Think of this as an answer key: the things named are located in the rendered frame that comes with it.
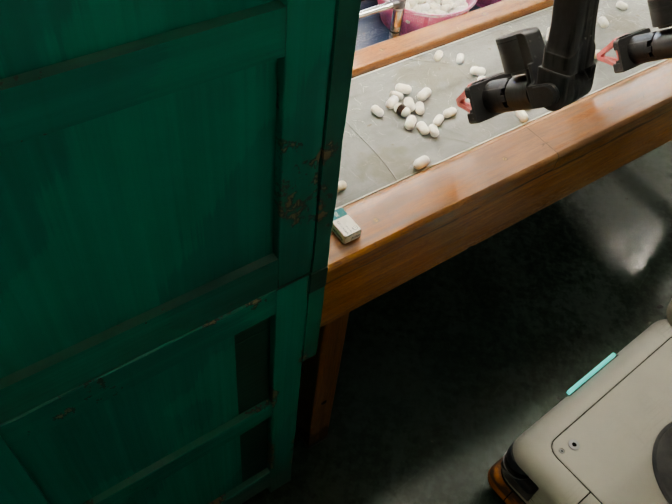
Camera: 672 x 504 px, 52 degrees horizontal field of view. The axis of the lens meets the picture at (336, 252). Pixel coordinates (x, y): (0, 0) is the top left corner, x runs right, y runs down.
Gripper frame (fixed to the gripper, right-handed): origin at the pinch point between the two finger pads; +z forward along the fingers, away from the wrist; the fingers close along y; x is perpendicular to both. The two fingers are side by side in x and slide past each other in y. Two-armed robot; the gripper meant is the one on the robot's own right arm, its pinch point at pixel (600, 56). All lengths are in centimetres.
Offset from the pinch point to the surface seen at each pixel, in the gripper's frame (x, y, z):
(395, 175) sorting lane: 6, 56, 4
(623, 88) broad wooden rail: 8.3, -2.9, -1.7
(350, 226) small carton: 9, 74, -7
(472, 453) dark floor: 86, 45, 24
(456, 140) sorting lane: 5.3, 39.3, 5.0
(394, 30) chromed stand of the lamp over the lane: -18.8, 30.8, 27.7
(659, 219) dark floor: 68, -66, 47
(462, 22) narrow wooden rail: -15.6, 13.0, 25.7
